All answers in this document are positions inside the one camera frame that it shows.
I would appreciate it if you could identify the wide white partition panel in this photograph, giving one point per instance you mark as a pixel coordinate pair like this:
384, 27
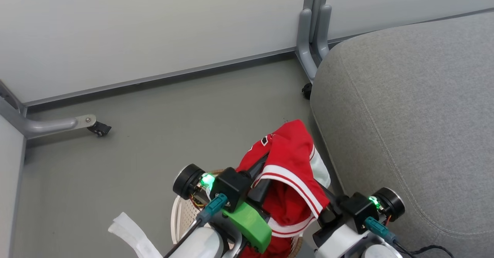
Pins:
135, 30

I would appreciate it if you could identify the grey fabric sofa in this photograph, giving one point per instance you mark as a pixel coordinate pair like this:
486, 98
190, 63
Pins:
409, 115

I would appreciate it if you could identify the white perforated laundry basket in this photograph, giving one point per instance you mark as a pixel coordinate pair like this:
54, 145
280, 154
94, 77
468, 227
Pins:
184, 215

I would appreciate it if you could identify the red white basketball jersey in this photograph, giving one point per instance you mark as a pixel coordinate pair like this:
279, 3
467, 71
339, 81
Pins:
289, 150

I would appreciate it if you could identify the black caster wheel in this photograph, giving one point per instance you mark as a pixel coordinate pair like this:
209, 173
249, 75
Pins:
307, 91
99, 128

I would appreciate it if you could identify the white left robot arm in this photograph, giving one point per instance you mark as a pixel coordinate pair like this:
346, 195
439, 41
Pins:
200, 244

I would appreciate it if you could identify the white fabric strip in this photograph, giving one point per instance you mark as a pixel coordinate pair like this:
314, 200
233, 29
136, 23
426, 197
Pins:
133, 236

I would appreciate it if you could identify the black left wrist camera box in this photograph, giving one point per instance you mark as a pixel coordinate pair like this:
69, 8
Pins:
231, 186

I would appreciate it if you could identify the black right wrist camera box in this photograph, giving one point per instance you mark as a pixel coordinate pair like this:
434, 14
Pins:
359, 209

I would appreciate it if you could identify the narrow white partition panel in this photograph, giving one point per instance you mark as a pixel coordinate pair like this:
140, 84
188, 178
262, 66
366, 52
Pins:
9, 196

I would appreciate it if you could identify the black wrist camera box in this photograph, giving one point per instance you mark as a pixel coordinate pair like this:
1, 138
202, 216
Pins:
231, 186
359, 209

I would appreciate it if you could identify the grey partition foot with plate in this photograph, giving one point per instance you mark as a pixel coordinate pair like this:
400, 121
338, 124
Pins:
50, 126

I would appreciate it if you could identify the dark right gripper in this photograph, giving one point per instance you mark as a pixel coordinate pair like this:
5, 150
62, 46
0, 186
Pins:
327, 223

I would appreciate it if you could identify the grey forked partition foot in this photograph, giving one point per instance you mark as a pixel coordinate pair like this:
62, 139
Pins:
308, 38

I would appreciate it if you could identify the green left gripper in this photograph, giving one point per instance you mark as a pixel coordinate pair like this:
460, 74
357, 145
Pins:
249, 223

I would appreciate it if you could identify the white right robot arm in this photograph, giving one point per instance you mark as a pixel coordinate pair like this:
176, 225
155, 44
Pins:
339, 243

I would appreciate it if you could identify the white partition panel behind sofa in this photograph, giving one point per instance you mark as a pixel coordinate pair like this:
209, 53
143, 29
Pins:
405, 1

